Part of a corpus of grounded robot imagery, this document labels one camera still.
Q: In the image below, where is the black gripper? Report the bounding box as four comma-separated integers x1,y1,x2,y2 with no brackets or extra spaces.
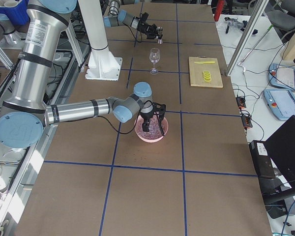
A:
137,21,158,39
142,102,166,136

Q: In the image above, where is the steel jigger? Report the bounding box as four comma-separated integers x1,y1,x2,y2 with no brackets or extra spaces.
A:
156,27,163,44

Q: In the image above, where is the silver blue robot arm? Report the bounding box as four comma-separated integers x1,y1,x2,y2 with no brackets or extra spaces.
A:
0,0,165,148
104,0,163,44

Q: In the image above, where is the clear ice cubes pile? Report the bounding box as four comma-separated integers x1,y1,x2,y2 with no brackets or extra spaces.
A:
138,122,162,140

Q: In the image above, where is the clear wine glass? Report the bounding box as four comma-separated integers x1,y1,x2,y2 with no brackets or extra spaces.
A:
149,48,160,74

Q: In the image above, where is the pink bowl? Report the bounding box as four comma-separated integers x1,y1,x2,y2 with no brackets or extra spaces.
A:
134,115,164,143

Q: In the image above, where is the yellow plastic knife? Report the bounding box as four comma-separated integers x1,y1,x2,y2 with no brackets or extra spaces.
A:
194,60,215,64

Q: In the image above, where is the wooden cutting board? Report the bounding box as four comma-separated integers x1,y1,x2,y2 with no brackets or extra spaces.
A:
189,57,223,88

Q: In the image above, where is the lemon slice stack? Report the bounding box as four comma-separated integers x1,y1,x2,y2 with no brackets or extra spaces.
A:
202,70,211,83

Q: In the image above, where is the red cylinder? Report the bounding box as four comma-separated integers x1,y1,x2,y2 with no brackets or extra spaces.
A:
214,0,224,22

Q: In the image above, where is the blue teach pendant near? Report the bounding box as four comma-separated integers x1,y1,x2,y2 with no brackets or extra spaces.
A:
264,88,295,120

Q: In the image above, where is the blue teach pendant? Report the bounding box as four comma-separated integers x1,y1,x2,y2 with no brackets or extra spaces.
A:
264,88,295,120
268,63,295,91

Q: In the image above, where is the black laptop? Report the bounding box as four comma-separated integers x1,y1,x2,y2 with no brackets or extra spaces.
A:
249,115,295,205

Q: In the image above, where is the blue teach pendant far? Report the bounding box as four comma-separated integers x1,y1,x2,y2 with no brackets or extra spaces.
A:
268,63,295,91

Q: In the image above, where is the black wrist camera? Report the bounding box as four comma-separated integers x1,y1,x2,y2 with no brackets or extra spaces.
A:
140,12,149,22

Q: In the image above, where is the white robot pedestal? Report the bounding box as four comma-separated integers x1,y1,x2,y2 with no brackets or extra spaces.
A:
79,0,122,81

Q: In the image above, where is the aluminium frame post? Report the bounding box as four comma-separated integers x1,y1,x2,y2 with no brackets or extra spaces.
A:
225,0,268,76

